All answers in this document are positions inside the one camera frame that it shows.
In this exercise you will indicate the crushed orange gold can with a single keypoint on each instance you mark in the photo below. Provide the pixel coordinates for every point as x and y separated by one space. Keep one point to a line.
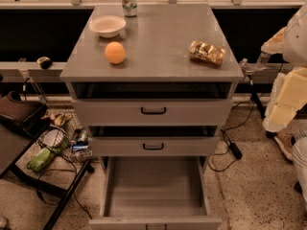
207 53

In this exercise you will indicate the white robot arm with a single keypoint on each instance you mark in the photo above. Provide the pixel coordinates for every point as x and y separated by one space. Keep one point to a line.
289 91

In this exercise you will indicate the grey drawer cabinet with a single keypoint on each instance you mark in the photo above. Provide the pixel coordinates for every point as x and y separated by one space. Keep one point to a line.
156 42

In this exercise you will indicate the top grey drawer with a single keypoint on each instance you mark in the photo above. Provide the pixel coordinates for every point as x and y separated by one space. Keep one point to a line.
152 103

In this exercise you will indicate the grey drawer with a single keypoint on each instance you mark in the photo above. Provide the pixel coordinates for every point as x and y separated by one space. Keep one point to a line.
153 140
152 103
154 193

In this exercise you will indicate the middle grey drawer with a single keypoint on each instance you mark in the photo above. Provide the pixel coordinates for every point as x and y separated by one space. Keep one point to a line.
153 140

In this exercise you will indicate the bottom grey drawer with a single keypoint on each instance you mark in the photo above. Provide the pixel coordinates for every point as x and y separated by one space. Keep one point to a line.
154 193

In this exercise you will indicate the green white soda can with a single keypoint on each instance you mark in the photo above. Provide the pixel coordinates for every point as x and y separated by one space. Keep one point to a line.
129 7

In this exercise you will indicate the orange fruit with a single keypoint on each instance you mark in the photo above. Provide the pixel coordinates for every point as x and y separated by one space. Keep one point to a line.
115 52

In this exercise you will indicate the white bowl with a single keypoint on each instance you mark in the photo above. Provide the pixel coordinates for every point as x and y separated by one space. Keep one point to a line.
107 26

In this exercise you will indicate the black power adapter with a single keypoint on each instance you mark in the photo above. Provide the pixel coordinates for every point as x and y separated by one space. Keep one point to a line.
235 150

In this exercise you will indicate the black tripod stand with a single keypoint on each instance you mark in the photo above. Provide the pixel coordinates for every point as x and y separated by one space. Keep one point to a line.
249 71

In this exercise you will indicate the clear plastic water bottle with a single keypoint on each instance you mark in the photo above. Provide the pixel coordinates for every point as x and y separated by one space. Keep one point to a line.
262 61

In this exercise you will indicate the dark brown bag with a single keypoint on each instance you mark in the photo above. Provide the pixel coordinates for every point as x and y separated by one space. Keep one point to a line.
22 117

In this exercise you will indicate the person's tan shoe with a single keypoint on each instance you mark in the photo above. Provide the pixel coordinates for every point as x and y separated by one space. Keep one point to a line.
285 140

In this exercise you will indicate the person's grey trouser leg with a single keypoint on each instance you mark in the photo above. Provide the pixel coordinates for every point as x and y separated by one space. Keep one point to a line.
300 159

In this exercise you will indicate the black side table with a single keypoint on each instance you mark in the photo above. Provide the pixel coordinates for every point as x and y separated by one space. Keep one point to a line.
13 146

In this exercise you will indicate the wire basket with items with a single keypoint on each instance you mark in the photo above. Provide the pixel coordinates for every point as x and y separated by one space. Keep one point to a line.
66 136

